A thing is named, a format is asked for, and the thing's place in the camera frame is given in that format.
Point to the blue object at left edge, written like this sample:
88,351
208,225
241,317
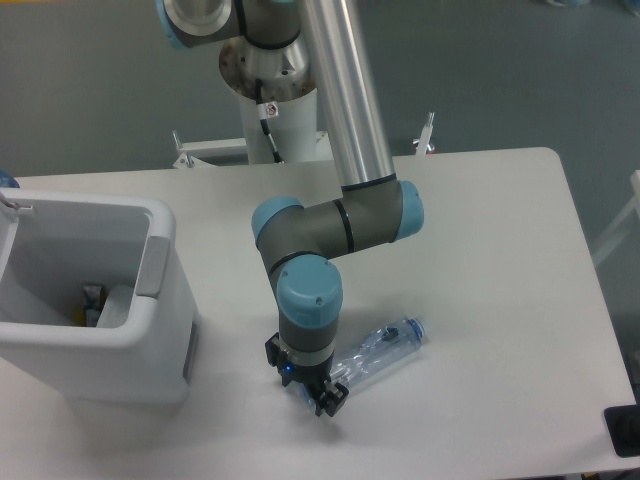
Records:
8,181

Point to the white tissue paper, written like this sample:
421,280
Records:
116,308

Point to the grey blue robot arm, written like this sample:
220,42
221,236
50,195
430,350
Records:
298,244

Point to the white trash can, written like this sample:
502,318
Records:
52,243

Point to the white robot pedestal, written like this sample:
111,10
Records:
280,130

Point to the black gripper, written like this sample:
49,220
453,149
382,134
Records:
328,397

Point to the white frame at right edge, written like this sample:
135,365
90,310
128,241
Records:
618,228

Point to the trash package inside bin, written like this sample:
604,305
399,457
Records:
94,299

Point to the clear plastic bottle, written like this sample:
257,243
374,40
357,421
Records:
377,351

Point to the black device at table corner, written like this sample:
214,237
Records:
623,427

